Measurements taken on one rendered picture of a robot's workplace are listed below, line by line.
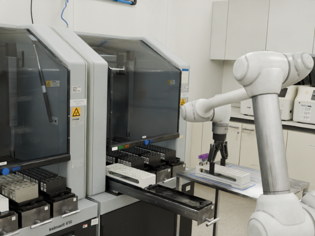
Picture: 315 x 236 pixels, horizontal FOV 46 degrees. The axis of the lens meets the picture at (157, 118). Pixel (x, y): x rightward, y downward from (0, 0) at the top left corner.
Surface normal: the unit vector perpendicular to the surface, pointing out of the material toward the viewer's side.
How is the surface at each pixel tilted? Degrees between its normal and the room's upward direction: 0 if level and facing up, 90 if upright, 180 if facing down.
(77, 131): 90
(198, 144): 90
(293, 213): 69
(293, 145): 90
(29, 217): 90
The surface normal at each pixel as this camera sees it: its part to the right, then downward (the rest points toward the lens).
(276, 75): 0.41, -0.06
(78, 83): 0.76, 0.13
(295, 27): -0.66, 0.09
